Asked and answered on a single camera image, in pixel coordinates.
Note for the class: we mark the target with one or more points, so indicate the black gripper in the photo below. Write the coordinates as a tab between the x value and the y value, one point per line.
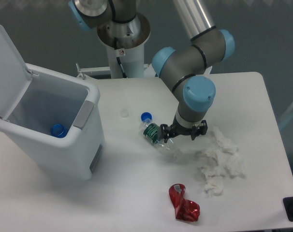
182	128

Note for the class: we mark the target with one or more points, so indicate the clear plastic bottle green label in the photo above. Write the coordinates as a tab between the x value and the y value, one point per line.
168	150

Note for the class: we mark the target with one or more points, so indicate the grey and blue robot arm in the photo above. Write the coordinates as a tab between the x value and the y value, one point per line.
182	72

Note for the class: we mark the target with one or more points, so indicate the blue bottle cap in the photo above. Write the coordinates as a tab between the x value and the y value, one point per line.
146	116

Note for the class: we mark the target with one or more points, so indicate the white bottle cap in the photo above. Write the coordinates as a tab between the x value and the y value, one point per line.
124	113

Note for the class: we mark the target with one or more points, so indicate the crumpled white tissue paper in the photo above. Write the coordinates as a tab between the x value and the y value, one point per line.
220	161

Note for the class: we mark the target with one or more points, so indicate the crushed red can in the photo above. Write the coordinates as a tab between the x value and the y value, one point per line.
185	209

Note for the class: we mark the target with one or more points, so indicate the blue cup in bin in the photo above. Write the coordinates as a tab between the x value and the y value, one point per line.
58	130

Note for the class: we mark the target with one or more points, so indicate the white trash bin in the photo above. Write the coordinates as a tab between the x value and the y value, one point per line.
55	120

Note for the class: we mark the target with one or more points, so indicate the white trash bin lid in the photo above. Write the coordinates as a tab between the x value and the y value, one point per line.
15	77

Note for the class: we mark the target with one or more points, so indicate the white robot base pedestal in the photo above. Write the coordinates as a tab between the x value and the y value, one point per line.
125	46

